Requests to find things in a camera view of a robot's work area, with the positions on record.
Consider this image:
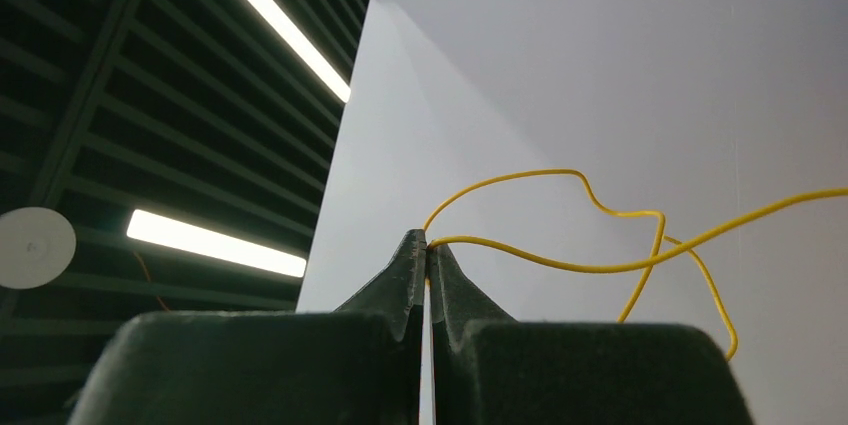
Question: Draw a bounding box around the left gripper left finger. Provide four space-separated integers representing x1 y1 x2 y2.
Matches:
70 229 426 424

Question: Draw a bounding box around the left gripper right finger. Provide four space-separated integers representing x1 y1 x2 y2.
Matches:
427 246 752 424

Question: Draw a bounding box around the long ceiling light lower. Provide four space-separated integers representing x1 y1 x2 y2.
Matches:
126 209 307 278

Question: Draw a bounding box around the long ceiling light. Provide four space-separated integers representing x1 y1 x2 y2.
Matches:
126 209 307 278
246 0 351 104

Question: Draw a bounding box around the round white ceiling disc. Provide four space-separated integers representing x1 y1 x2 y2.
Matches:
1 207 77 290

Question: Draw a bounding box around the long ceiling light upper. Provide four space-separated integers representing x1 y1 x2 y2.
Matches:
246 0 351 104

